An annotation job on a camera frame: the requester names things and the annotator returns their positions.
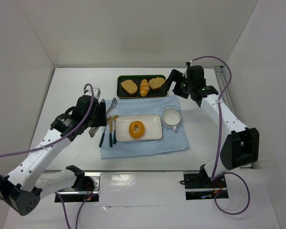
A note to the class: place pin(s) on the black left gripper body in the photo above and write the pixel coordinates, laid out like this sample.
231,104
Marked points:
102,113

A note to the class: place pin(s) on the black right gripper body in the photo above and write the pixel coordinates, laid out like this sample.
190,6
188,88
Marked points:
179,79

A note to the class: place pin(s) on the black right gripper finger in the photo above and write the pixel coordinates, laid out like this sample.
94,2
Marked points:
174,76
178,90

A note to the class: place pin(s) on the metal serving tongs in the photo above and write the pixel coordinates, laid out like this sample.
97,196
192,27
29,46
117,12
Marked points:
93,130

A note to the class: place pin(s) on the orange bagel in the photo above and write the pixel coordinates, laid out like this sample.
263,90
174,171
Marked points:
136,129

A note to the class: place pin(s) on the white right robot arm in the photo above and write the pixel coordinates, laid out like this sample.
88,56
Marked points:
238,145

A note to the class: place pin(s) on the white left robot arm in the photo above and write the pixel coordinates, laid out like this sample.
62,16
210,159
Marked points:
23,188

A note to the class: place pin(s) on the right bread slice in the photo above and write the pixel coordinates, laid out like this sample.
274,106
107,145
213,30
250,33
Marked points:
156,83

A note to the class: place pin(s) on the bread slice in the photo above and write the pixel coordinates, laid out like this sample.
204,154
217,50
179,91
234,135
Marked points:
156,83
129,87

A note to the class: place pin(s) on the small golden bread roll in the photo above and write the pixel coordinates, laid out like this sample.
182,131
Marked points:
144,88

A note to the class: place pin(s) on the left bread slice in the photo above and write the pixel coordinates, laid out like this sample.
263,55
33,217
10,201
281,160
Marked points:
129,87

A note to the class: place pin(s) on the white rectangular plate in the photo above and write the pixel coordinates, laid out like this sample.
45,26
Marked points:
152,124

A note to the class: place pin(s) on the light blue cloth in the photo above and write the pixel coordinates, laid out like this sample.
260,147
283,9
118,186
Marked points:
169,143

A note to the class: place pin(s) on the gold fork green handle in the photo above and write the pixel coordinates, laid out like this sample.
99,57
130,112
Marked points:
103,132

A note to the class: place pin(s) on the gold knife green handle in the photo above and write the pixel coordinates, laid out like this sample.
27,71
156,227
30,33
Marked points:
110,131

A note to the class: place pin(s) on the gold spoon green handle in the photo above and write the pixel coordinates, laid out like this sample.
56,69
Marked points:
114,131

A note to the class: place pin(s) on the aluminium rail right side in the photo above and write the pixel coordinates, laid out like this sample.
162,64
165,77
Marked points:
222,83

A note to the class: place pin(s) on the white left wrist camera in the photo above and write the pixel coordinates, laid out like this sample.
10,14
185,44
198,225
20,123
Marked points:
96,92

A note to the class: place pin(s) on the white bowl with handles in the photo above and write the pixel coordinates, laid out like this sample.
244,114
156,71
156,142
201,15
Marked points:
171,118

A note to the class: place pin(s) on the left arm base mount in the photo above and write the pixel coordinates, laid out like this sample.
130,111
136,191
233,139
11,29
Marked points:
89,190

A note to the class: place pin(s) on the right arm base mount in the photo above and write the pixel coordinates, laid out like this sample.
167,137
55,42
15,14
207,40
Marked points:
196,189

